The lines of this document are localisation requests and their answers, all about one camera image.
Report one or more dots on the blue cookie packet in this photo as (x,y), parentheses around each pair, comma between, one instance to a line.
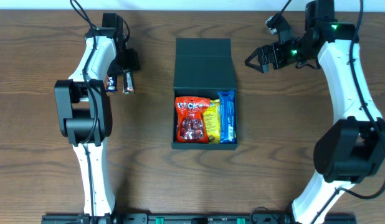
(227,113)

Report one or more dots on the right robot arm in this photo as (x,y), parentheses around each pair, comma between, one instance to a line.
(354,147)

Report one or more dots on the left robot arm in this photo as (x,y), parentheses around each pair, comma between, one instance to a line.
(85,119)

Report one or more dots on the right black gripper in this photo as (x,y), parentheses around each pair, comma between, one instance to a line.
(270,56)

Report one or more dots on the dark blue chocolate bar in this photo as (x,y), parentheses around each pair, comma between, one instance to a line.
(111,84)

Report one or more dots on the red candy bag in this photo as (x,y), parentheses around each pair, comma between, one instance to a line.
(191,127)

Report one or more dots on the green white candy bar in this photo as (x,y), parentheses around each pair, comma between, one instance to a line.
(128,83)

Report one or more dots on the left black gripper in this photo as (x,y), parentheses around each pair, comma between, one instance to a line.
(134,65)

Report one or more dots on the yellow candy bag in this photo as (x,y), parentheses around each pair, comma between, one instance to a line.
(212,121)

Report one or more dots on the dark green box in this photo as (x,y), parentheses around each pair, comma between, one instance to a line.
(203,67)

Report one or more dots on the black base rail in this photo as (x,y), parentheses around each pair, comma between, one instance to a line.
(142,218)

